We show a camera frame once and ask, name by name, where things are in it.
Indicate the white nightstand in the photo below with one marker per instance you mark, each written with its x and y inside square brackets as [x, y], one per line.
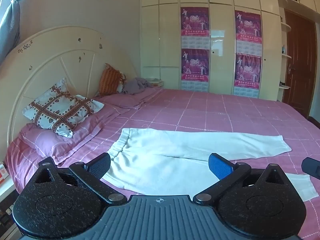
[6, 192]

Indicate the pale folded clothes stack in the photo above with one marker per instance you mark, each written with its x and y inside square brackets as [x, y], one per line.
[156, 82]

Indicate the red box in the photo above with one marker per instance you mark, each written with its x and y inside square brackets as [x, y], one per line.
[3, 172]

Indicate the grey-blue curtain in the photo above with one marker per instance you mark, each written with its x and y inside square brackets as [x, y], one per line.
[10, 17]

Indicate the purple-grey crumpled cloth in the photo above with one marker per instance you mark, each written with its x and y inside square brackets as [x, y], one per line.
[135, 86]

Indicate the white heart-patterned pillow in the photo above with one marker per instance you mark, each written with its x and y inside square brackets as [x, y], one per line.
[57, 110]

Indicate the cream wooden headboard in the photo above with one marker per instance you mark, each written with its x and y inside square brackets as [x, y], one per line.
[62, 45]

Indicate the white pants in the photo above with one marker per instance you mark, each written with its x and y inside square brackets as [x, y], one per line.
[162, 160]

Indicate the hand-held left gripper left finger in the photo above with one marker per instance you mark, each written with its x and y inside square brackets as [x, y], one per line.
[100, 166]

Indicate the cream corner shelf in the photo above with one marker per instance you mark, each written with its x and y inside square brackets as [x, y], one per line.
[285, 55]

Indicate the orange striped pillow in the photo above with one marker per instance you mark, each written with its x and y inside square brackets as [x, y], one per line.
[108, 81]

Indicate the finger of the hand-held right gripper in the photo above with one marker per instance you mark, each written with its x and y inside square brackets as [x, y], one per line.
[310, 167]

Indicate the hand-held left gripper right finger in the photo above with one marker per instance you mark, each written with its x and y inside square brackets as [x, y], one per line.
[220, 166]

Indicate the pink wall poster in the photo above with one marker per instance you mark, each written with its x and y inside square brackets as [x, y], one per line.
[248, 27]
[195, 22]
[195, 66]
[247, 72]

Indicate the brown wooden door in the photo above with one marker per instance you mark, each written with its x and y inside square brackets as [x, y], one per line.
[300, 42]

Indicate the cream glossy wardrobe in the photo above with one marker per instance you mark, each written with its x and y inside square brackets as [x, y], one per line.
[222, 17]

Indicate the bed with pink checked sheet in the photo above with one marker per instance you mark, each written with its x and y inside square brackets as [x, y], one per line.
[212, 115]

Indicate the pink checked pillow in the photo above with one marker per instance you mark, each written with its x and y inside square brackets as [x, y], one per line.
[50, 143]
[125, 101]

